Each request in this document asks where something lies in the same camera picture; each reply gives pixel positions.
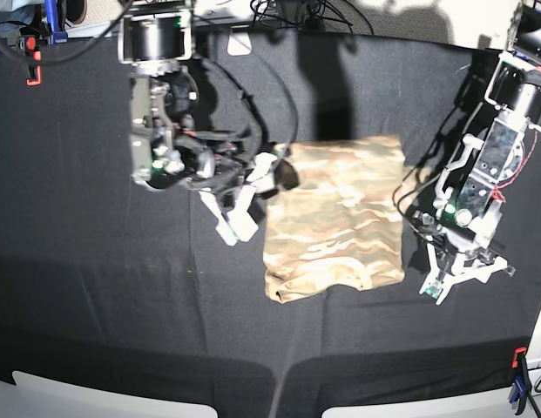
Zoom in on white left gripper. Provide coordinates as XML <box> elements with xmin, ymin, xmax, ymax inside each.
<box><xmin>419</xmin><ymin>242</ymin><xmax>515</xmax><ymax>305</ymax></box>

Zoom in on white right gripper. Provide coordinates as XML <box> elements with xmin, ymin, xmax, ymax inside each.
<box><xmin>199</xmin><ymin>150</ymin><xmax>301</xmax><ymax>246</ymax></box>

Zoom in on camouflage t-shirt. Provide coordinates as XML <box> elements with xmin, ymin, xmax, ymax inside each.
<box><xmin>263</xmin><ymin>135</ymin><xmax>405</xmax><ymax>304</ymax></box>

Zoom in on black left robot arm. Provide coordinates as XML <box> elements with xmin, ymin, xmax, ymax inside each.
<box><xmin>410</xmin><ymin>1</ymin><xmax>541</xmax><ymax>304</ymax></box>

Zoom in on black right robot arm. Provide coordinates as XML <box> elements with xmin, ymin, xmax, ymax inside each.
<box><xmin>118</xmin><ymin>1</ymin><xmax>285</xmax><ymax>246</ymax></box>

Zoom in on orange black clamp front right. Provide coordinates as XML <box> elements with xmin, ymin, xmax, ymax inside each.
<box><xmin>509</xmin><ymin>347</ymin><xmax>532</xmax><ymax>416</ymax></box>

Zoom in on black table cloth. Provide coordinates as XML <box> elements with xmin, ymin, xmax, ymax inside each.
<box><xmin>0</xmin><ymin>40</ymin><xmax>541</xmax><ymax>417</ymax></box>

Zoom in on blue clamp rear left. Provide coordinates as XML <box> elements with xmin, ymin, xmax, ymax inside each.
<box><xmin>44</xmin><ymin>0</ymin><xmax>69</xmax><ymax>44</ymax></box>

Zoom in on red clamp rear left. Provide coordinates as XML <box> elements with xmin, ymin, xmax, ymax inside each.
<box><xmin>17</xmin><ymin>35</ymin><xmax>42</xmax><ymax>87</ymax></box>

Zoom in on black cables behind table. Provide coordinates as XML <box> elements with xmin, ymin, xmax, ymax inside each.
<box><xmin>137</xmin><ymin>0</ymin><xmax>375</xmax><ymax>35</ymax></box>

